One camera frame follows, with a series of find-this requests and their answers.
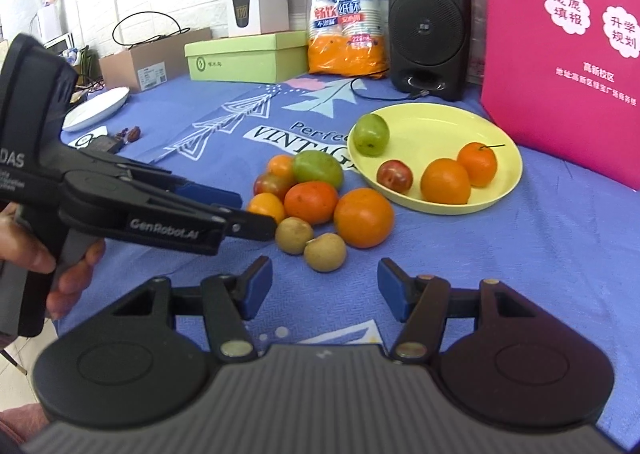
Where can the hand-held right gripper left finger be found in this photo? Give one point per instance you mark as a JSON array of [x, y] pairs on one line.
[[257, 286]]

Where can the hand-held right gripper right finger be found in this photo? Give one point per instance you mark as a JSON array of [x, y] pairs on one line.
[[390, 286]]

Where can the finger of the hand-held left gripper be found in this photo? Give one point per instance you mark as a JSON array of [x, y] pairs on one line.
[[250, 226], [212, 195]]

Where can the small orange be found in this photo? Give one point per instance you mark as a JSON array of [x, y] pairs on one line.
[[279, 166], [267, 206]]

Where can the yellow plate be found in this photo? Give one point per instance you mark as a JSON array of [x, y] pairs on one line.
[[435, 133]]

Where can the person's left hand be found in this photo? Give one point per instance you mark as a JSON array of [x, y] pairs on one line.
[[75, 284]]

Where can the brown kiwi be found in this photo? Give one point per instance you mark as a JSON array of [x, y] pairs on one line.
[[294, 235], [325, 253]]

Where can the red-green apple on cloth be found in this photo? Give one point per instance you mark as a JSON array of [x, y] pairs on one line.
[[270, 185]]

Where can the white microwave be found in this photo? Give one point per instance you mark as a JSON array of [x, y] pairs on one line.
[[60, 43]]

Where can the white card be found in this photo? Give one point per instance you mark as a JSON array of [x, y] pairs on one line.
[[82, 138]]

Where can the white plate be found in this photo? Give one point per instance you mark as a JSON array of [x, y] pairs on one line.
[[97, 108]]

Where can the red-orange tangerine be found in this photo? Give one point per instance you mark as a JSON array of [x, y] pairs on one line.
[[311, 202]]

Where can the large orange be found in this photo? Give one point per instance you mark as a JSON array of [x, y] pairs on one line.
[[363, 217]]

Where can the black power adapter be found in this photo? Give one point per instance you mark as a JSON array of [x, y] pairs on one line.
[[106, 143]]

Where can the green mango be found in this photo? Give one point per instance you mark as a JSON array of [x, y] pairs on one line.
[[317, 167]]

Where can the dried red dates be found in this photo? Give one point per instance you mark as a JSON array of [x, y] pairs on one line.
[[133, 134]]

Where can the small red apple on plate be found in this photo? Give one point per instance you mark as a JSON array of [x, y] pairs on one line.
[[395, 176]]

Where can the blue printed tablecloth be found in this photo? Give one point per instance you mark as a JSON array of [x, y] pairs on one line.
[[500, 259]]

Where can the cardboard box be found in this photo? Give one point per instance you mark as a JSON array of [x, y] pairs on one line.
[[145, 63]]

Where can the round orange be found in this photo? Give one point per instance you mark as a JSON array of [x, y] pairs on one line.
[[445, 181]]

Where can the green shoe box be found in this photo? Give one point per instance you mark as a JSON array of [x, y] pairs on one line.
[[245, 58]]

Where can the orange with stem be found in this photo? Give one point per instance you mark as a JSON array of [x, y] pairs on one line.
[[477, 164]]

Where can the green plum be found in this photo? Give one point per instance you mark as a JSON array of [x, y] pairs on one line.
[[371, 134]]

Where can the white box with cup picture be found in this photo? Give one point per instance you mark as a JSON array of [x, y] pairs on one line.
[[257, 1]]

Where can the orange paper cup pack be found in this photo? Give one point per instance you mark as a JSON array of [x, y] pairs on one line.
[[345, 23]]

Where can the pink printed sign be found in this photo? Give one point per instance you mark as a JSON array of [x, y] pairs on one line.
[[525, 98]]

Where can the black speaker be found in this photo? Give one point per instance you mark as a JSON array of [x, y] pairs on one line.
[[430, 23]]

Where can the person's leg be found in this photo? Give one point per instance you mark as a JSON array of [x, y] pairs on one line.
[[20, 426]]

